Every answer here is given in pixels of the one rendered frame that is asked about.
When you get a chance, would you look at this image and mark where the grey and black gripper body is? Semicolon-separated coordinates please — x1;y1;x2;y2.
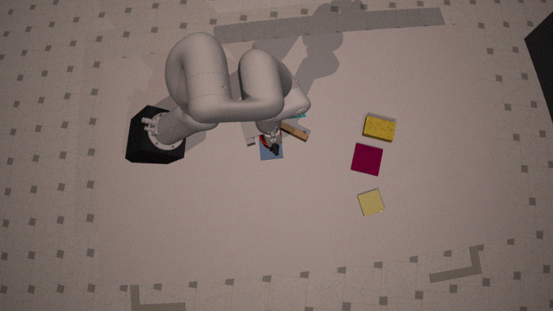
264;128;282;148

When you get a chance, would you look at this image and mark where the yellow square pad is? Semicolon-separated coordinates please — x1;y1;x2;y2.
357;189;385;217

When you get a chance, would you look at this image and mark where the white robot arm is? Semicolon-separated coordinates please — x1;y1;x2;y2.
141;32;311;150

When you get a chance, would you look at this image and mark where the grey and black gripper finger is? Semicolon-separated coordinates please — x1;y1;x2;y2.
269;143;279;156

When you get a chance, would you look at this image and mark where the dark red square coaster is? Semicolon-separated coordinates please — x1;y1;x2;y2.
351;143;383;176

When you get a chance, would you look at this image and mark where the yellow sponge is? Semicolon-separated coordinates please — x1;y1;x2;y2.
362;116;396;143

